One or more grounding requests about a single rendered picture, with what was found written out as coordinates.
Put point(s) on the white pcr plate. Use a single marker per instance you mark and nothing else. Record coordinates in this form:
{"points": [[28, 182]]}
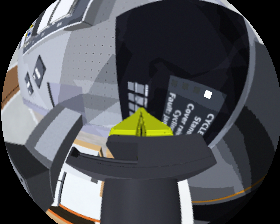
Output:
{"points": [[63, 10], [45, 22]]}

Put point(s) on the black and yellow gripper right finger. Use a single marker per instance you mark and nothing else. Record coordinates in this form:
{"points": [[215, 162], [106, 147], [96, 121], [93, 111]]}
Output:
{"points": [[152, 126]]}

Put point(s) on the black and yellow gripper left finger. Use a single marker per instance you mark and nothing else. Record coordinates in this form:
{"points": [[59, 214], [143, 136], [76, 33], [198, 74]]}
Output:
{"points": [[129, 126]]}

